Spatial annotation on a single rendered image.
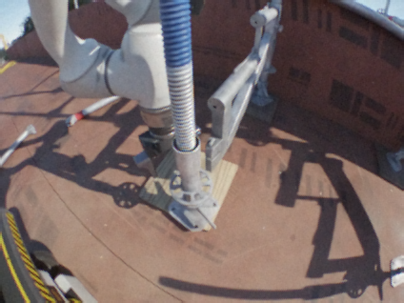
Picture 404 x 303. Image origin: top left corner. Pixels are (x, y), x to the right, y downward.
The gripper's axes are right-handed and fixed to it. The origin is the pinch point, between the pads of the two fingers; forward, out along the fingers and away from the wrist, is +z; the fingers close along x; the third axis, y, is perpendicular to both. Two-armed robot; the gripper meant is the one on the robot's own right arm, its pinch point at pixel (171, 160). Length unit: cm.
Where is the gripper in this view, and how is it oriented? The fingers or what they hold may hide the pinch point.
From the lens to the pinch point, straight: 55.1
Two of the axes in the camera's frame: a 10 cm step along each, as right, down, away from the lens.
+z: 0.1, 6.3, 7.8
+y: 6.1, 6.2, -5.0
